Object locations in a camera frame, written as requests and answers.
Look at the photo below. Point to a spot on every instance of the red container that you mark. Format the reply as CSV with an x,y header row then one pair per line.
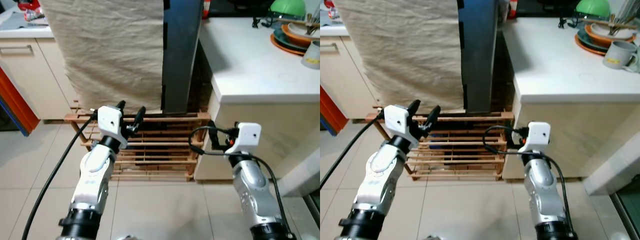
x,y
512,9
206,9

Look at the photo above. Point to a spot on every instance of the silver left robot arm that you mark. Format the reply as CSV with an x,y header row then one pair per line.
x,y
92,175
382,170

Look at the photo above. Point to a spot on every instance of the red kitchen appliance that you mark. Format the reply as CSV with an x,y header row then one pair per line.
x,y
329,6
29,7

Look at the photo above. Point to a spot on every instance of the white bowl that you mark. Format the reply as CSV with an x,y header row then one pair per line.
x,y
607,31
300,31

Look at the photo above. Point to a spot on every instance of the dark green plate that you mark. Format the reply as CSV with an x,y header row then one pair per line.
x,y
590,42
287,42

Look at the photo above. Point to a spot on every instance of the wooden utensil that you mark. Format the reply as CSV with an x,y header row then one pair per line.
x,y
290,21
600,22

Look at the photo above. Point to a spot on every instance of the white counter cabinet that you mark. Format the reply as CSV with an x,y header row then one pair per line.
x,y
560,65
260,65

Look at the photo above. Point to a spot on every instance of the grey ceramic mug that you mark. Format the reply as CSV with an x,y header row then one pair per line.
x,y
312,55
620,54

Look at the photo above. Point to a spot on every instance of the grey mini fridge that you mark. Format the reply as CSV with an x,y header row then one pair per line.
x,y
180,60
477,60

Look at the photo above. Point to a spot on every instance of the green bowl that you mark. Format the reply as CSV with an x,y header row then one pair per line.
x,y
593,8
287,8

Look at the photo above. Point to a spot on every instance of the wooden slatted rack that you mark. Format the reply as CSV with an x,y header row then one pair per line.
x,y
465,119
160,119

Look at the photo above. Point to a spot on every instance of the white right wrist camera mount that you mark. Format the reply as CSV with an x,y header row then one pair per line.
x,y
245,136
537,135

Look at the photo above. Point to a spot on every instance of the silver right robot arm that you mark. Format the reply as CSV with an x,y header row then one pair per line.
x,y
252,190
542,190

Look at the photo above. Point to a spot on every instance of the orange plate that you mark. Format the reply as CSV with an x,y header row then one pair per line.
x,y
278,45
582,47

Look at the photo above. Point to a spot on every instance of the beige linen cloth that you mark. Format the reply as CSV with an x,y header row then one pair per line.
x,y
105,50
410,50

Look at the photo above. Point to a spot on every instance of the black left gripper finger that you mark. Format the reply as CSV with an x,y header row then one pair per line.
x,y
121,105
414,107
139,116
433,116

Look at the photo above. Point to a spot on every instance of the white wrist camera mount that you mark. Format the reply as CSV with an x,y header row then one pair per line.
x,y
396,119
537,135
109,120
245,136

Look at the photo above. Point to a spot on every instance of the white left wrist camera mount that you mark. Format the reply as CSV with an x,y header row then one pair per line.
x,y
109,120
396,119

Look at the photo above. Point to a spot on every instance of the orange-red flat panel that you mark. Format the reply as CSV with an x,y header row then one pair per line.
x,y
15,102
330,110

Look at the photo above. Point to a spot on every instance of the beige kitchen cabinet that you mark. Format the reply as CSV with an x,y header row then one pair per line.
x,y
345,80
30,85

